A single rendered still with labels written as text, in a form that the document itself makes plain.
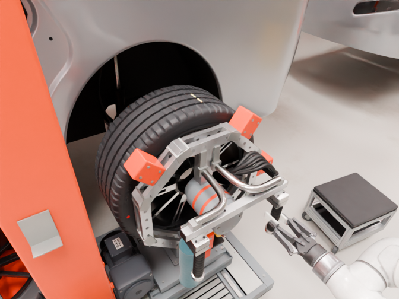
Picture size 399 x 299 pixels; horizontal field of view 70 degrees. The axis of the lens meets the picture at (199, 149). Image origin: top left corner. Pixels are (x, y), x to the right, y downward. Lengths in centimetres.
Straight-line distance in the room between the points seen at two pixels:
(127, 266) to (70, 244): 71
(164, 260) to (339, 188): 122
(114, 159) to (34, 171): 43
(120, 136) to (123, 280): 70
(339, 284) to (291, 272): 102
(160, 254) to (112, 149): 83
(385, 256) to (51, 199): 93
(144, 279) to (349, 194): 137
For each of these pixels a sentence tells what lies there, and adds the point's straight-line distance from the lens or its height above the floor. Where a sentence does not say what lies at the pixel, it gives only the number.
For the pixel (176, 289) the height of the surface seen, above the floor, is 15.
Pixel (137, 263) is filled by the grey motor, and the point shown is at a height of 41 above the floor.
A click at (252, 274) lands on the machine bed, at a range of 184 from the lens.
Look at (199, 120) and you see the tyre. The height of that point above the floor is 114.
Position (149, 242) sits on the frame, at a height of 74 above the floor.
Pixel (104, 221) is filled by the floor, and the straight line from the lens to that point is 217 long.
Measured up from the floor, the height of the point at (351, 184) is 34.
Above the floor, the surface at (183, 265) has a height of 65.
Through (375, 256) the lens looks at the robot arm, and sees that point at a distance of 107.
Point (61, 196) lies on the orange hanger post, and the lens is 68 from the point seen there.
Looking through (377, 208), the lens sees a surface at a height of 34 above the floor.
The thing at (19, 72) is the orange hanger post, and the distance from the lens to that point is 53.
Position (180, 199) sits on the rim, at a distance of 122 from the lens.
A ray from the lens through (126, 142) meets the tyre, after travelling 98.
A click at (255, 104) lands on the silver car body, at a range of 171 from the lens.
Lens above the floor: 167
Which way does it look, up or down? 38 degrees down
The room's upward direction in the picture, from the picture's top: 3 degrees clockwise
